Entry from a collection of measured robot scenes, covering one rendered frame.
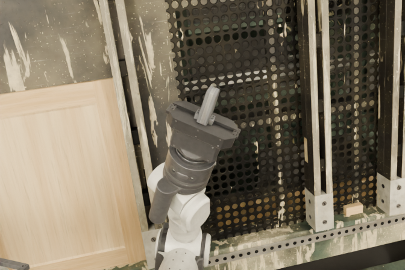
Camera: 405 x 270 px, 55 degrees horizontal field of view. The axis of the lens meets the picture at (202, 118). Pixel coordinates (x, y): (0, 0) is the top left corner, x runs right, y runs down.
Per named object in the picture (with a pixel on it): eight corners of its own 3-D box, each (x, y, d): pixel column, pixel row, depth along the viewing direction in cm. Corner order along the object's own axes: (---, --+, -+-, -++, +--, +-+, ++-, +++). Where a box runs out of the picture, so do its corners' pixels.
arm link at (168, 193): (221, 171, 73) (206, 207, 80) (181, 137, 78) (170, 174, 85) (178, 200, 66) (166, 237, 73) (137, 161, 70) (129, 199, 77)
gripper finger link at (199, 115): (210, 95, 60) (200, 125, 64) (216, 85, 62) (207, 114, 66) (200, 91, 60) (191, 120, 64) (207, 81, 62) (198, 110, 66)
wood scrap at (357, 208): (343, 213, 131) (346, 216, 129) (343, 205, 130) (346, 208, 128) (359, 210, 132) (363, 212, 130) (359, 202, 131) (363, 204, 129)
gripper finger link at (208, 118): (216, 85, 62) (207, 114, 66) (210, 95, 60) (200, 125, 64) (225, 88, 62) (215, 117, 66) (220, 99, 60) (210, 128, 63)
